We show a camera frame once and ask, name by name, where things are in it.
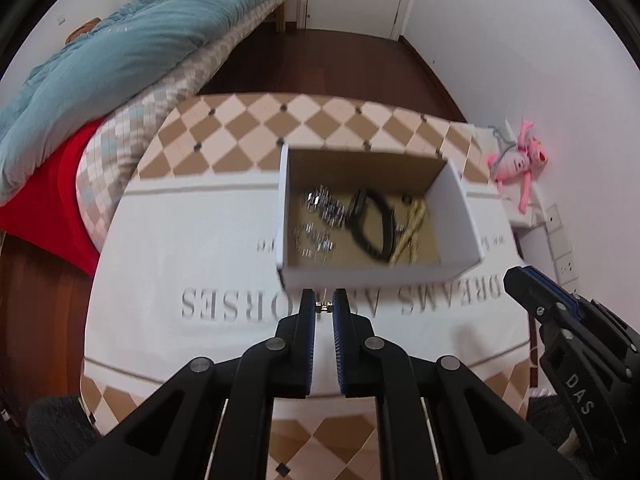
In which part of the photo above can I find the chunky silver chain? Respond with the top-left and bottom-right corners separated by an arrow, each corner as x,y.
302,185 -> 347,228

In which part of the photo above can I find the pink plush toy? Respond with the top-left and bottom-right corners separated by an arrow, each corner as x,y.
487,119 -> 548,213

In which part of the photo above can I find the checkered mattress cover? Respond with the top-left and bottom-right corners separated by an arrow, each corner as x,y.
75,0 -> 293,251

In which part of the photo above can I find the white wall outlet strip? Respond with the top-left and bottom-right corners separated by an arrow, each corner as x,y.
545,203 -> 580,286

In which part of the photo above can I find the black smart band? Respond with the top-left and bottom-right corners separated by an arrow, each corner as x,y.
345,189 -> 401,262

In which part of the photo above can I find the white cardboard box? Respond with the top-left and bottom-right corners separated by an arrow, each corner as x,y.
274,142 -> 487,286

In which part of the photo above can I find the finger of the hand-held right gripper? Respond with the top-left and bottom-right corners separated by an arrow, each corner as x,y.
525,266 -> 596,318
503,266 -> 566,318

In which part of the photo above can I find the blue quilt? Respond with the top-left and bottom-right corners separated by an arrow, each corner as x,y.
0,0 -> 303,206

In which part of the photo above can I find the red blanket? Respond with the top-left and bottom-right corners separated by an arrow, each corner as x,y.
0,117 -> 108,277

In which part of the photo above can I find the thin silver necklace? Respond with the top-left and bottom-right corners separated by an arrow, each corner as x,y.
294,222 -> 335,257

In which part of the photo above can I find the diamond pattern printed tablecloth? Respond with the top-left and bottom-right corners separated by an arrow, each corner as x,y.
80,92 -> 533,480

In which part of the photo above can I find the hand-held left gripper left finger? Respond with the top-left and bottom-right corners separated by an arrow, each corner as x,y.
60,287 -> 321,480

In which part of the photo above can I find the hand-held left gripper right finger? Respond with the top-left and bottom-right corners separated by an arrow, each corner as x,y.
331,287 -> 583,480

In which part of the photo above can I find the brown wooden object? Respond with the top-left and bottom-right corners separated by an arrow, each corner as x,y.
65,19 -> 101,43

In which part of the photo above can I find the wooden bead bracelet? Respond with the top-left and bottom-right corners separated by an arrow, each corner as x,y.
390,197 -> 428,266

